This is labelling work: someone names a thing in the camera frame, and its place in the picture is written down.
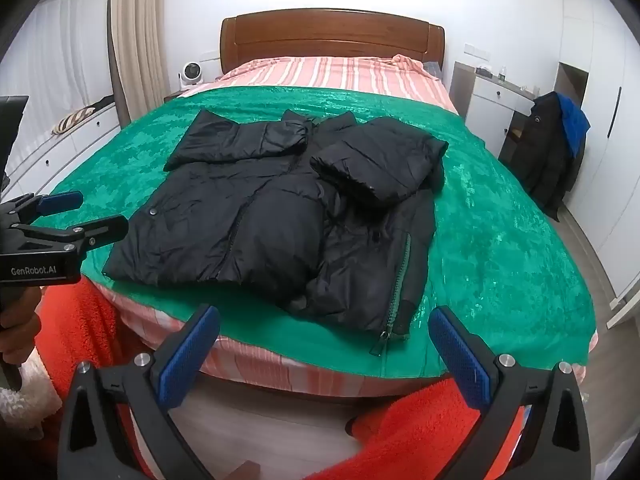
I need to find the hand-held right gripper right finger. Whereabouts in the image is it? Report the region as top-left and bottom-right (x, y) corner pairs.
(427, 306), (593, 480)

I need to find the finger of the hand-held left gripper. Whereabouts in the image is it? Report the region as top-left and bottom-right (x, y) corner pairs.
(0, 191), (84, 228)
(0, 215), (129, 261)

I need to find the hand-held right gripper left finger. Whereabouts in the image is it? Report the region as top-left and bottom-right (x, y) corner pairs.
(57, 303), (221, 480)

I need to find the black puffer jacket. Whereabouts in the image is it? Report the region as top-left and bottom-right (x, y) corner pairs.
(102, 109), (450, 358)

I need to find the person's left hand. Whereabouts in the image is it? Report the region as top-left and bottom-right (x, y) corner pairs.
(0, 314), (41, 367)

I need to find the white drawer cabinet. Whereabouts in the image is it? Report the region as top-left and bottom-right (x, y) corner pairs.
(0, 100), (126, 196)

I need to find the striped cushion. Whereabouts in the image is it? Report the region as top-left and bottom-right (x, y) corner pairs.
(52, 106), (98, 136)

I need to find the person's red fleece clothing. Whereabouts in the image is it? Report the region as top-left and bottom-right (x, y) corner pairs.
(42, 280), (526, 480)

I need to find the dark slipper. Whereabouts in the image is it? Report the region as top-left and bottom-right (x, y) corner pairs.
(344, 407), (386, 438)

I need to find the green patterned blanket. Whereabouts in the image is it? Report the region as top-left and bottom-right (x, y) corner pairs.
(30, 85), (598, 378)

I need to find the white fluffy cloth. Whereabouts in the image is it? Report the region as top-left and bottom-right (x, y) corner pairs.
(0, 350), (58, 441)

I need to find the white sheer curtain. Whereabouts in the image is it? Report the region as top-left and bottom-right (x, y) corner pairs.
(0, 0), (116, 126)

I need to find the white desk fan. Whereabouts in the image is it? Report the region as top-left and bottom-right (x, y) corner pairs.
(178, 61), (202, 92)

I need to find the beige curtain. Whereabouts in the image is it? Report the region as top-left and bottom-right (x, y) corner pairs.
(110, 0), (171, 126)

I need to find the hanging black coat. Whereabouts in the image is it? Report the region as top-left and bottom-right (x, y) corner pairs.
(502, 91), (581, 221)

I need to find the white wardrobe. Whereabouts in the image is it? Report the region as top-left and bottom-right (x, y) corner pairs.
(552, 0), (640, 301)

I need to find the blue garment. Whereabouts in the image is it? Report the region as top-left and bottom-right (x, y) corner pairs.
(559, 94), (591, 156)

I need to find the white bedside table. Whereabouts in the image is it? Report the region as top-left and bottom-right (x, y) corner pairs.
(450, 60), (538, 161)

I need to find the pink striped bed sheet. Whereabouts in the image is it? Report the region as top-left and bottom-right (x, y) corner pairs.
(87, 54), (601, 401)

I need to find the wooden headboard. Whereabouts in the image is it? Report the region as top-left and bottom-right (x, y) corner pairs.
(220, 8), (446, 78)

